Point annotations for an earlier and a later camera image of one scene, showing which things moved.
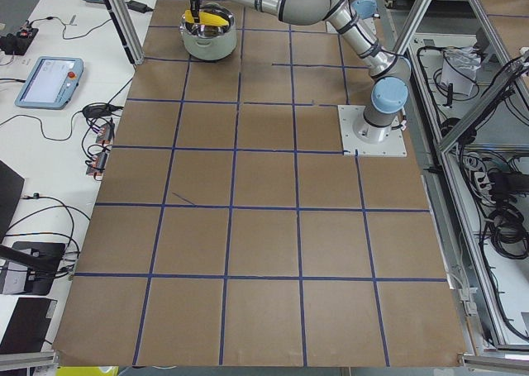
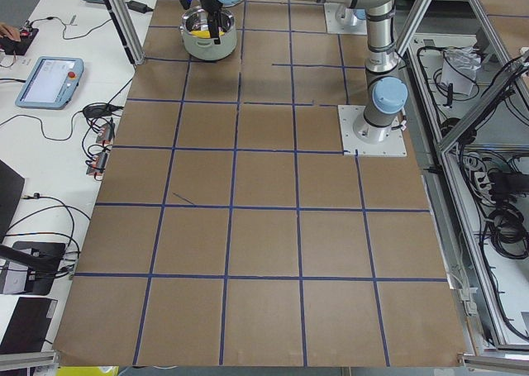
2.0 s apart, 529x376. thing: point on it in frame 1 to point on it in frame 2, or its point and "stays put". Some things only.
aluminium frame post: [120, 14] stays put
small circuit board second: [98, 164] stays put
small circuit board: [107, 135] stays put
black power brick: [139, 7] stays put
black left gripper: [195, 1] to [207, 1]
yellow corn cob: [206, 18] to [203, 34]
